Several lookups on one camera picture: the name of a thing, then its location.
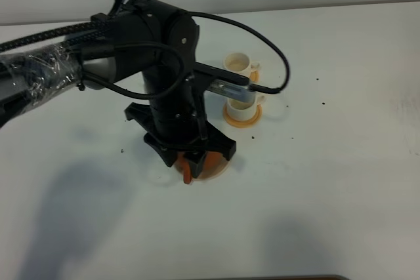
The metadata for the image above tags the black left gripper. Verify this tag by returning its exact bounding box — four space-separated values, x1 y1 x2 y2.
125 71 236 178

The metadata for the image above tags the brown clay teapot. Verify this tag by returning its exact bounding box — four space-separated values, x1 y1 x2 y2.
175 151 229 185

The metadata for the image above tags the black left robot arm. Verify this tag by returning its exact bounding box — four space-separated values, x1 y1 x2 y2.
1 0 236 183

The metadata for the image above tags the beige teapot saucer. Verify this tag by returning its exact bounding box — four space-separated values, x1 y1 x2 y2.
175 157 230 184

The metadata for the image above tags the near orange coaster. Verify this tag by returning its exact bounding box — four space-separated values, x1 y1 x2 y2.
223 104 263 129

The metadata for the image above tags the orange coaster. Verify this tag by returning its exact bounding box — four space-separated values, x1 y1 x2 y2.
245 70 259 84
223 104 263 129

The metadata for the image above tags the near white teacup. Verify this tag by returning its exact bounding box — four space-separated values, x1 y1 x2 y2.
226 94 266 121

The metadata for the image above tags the white teacup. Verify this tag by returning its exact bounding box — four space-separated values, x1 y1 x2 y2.
226 94 266 121
223 52 261 76

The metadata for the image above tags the far orange coaster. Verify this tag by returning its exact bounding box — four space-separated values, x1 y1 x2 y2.
245 70 259 84

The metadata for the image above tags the far white teacup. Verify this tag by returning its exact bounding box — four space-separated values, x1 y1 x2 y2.
223 52 261 76

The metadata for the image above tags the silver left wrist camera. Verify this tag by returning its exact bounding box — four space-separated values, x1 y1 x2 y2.
193 62 255 102

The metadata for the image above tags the black braided camera cable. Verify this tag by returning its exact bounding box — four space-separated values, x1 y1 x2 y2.
0 0 291 102

